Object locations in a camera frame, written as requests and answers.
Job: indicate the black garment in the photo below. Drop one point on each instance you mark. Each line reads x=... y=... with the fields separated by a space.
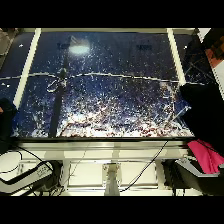
x=215 y=37
x=206 y=113

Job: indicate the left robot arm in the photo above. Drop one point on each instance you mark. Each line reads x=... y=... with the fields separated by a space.
x=33 y=174

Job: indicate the pink garment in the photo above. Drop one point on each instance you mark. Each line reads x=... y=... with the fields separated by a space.
x=208 y=158

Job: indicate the brown checked garment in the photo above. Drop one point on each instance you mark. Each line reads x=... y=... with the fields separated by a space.
x=217 y=51

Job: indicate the silver frame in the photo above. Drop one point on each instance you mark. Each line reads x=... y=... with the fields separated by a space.
x=112 y=177

